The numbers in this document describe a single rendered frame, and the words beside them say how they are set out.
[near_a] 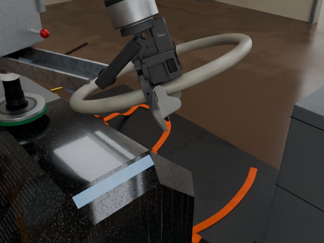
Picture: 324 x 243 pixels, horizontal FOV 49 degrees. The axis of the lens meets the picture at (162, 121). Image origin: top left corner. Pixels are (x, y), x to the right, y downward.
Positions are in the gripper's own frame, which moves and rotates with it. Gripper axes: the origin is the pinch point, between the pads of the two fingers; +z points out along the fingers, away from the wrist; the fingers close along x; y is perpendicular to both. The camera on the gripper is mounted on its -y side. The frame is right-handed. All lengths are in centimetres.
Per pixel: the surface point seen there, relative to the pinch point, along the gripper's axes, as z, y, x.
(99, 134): 15, -33, 51
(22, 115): -1, -58, 52
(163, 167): 32, -14, 45
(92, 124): 12, -37, 58
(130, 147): 20, -22, 44
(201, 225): 96, -17, 95
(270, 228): 98, 18, 82
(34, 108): -1, -56, 58
